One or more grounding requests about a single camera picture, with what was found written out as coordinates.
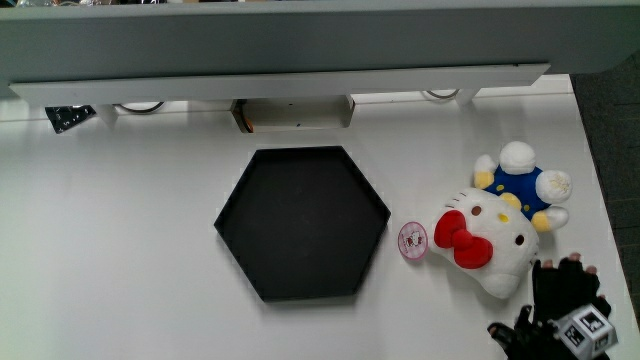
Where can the person's right hand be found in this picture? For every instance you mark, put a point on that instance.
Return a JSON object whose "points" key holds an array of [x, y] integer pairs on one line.
{"points": [[560, 295]]}

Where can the white hello kitty plush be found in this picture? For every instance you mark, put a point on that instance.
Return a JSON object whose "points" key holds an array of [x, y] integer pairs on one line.
{"points": [[492, 235]]}

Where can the grey desk shelf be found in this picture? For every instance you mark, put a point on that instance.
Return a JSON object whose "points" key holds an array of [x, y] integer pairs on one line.
{"points": [[280, 50]]}

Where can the white desk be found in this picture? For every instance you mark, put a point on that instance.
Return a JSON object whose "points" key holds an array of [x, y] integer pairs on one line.
{"points": [[125, 240]]}

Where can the round pink tag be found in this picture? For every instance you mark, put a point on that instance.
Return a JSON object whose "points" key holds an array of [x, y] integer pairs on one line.
{"points": [[412, 240]]}

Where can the black hexagonal tray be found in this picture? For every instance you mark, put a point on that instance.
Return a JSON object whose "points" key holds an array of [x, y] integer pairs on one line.
{"points": [[302, 222]]}

